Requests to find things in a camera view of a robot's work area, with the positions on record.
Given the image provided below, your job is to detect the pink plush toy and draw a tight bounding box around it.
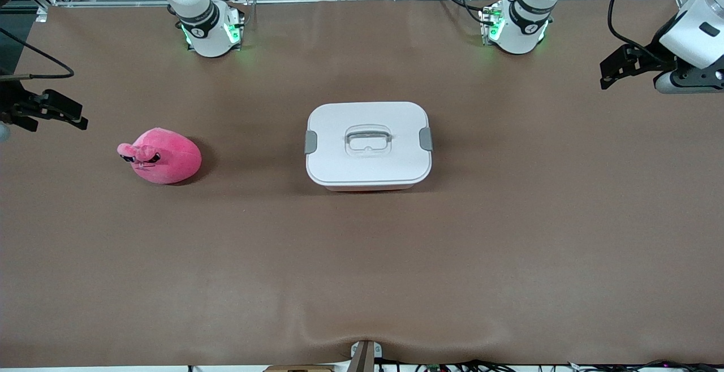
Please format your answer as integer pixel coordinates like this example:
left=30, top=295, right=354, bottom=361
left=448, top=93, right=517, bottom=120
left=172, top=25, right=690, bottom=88
left=117, top=127, right=202, bottom=185

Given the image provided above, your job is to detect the white plastic storage box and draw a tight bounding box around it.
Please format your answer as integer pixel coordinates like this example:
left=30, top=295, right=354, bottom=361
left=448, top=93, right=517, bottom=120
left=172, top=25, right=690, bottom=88
left=324, top=183, right=416, bottom=193

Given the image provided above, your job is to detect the brown table mat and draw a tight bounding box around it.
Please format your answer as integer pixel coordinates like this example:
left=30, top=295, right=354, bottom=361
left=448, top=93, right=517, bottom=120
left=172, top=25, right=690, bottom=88
left=0, top=0, right=724, bottom=368

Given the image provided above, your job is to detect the metal table clamp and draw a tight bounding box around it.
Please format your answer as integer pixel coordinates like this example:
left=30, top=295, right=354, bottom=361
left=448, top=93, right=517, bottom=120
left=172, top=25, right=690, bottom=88
left=350, top=340, right=383, bottom=372

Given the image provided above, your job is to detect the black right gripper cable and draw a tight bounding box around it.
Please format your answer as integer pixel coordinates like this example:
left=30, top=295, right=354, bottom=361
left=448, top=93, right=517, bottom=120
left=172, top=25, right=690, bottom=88
left=0, top=27, right=75, bottom=81

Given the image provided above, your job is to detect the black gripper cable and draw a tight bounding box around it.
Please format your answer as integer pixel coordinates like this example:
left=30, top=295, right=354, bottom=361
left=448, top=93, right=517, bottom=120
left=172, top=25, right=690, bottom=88
left=0, top=27, right=75, bottom=81
left=608, top=0, right=662, bottom=56

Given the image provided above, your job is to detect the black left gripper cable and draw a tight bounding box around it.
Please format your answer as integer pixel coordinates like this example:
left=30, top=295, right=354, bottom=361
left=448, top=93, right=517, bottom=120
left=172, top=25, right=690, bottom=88
left=608, top=0, right=662, bottom=56

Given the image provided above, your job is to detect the metal arm base bracket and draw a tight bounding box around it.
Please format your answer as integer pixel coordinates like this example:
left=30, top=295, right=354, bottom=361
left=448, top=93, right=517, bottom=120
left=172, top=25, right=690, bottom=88
left=479, top=3, right=505, bottom=46
left=225, top=0, right=247, bottom=50

